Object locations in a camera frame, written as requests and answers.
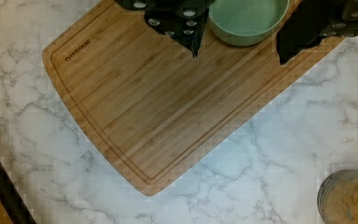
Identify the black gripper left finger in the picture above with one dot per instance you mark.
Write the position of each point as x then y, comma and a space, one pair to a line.
182, 20

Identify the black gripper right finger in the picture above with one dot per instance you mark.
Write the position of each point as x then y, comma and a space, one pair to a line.
312, 22

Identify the black drawer handle bar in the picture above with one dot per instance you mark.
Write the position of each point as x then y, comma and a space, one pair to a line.
12, 201

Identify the green bowl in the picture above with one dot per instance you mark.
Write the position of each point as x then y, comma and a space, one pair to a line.
244, 23

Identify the bamboo cutting board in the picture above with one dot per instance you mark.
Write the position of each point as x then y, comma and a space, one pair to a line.
151, 107

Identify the glass jar with yellow contents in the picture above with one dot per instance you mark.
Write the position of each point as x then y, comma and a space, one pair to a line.
337, 198

